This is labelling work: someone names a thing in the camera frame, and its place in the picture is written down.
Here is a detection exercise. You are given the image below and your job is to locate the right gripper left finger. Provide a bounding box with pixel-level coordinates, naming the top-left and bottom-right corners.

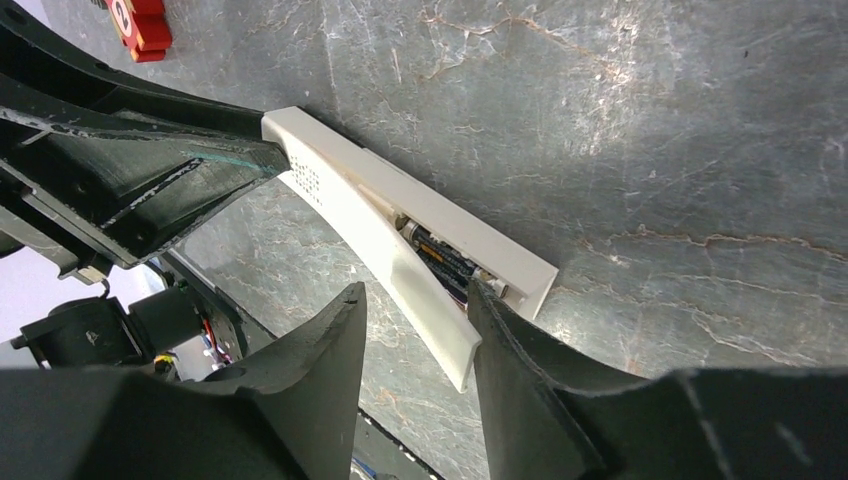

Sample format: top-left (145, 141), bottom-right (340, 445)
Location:
top-left (192, 282), bottom-right (367, 479)

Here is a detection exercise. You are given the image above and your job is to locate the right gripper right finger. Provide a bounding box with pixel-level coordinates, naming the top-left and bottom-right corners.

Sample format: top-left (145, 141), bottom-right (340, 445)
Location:
top-left (468, 281), bottom-right (642, 479)

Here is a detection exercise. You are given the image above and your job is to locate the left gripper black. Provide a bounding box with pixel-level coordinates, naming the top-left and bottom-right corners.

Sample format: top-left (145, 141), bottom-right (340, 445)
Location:
top-left (1, 1), bottom-right (289, 285)

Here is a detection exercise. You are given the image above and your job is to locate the white remote battery cover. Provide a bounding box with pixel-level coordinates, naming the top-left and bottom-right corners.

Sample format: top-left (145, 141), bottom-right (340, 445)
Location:
top-left (278, 147), bottom-right (482, 393)

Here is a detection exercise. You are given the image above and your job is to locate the white remote control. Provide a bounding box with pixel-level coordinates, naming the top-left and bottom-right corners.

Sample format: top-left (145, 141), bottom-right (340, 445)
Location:
top-left (260, 105), bottom-right (560, 322)

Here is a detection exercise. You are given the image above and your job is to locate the red owl number block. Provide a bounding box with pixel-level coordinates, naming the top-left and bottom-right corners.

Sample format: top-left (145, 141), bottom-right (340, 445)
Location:
top-left (105, 0), bottom-right (173, 63)

